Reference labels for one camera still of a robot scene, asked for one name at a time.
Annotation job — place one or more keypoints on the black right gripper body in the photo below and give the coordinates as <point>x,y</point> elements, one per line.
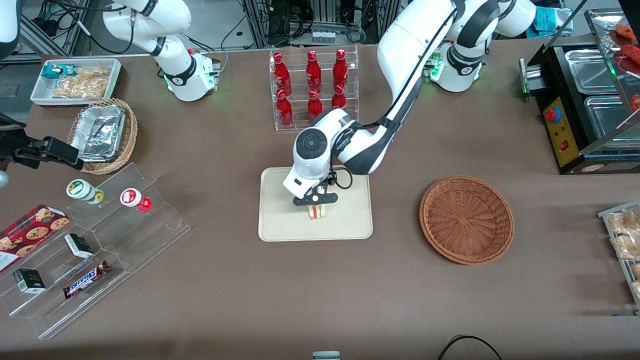
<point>26,151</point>

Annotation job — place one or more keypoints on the triangular sandwich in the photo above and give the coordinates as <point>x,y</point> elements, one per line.
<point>317,212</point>

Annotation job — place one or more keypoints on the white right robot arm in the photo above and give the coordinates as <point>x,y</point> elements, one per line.
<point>182,75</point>

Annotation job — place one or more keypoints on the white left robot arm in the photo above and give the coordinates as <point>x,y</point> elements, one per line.
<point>400,50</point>

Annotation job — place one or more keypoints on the beige plastic tray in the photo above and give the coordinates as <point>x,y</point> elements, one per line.
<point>350,220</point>

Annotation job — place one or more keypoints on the light oval wicker basket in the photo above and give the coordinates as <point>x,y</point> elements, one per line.
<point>131,130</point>

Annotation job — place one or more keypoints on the brown round wicker basket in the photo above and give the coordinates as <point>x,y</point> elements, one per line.
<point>465,220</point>

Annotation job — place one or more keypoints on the tray of packaged bread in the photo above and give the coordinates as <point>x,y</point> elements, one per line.
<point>622,265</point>

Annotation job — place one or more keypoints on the silver foil container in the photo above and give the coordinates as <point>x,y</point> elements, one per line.
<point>100,132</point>

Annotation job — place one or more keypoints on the green capped small bottle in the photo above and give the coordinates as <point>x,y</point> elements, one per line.
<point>80,190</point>

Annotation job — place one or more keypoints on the white rectangular snack bin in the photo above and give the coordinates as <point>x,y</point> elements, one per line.
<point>40,95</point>

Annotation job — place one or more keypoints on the clear acrylic bottle rack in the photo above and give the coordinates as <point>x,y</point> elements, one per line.
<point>300,125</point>

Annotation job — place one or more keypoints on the clear bag of chips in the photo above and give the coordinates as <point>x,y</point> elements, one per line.
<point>80,87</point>
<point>95,72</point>

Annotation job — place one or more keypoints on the red cola bottle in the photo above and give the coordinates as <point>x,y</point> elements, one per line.
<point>340,70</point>
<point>339,100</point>
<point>282,72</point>
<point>284,110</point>
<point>313,70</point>
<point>315,105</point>

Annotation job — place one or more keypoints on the teal snack packet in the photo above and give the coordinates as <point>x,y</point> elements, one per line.
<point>55,71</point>

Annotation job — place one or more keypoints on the red capped small bottle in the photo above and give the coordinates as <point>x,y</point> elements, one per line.
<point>132,198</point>

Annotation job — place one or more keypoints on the red cookie box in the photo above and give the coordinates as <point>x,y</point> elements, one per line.
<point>30,232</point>

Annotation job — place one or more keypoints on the small black carton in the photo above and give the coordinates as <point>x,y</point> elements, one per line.
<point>29,281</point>
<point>78,245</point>

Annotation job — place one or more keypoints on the clear acrylic stepped shelf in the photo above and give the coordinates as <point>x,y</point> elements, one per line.
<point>150,235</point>

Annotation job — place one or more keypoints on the snickers chocolate bar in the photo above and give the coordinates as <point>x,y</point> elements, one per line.
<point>85,280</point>

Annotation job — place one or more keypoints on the white terminal block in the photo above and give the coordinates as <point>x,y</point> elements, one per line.
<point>322,36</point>

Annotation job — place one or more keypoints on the small grey device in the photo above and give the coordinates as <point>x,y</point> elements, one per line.
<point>326,355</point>

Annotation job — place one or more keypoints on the black food warmer case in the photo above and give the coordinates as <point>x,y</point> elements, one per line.
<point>565,135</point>

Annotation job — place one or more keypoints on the teal crumpled bag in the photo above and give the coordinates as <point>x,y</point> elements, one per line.
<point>550,22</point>

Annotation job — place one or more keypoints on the steel food pan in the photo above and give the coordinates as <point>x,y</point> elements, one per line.
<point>610,117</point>
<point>590,70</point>

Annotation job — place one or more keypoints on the wrapped golden pastry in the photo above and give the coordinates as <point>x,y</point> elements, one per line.
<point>627,246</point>
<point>636,288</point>
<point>636,270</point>
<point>625,222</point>

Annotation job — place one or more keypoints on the red fried food piece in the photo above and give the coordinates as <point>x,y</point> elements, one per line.
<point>635,102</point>
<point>631,54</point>
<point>625,31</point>

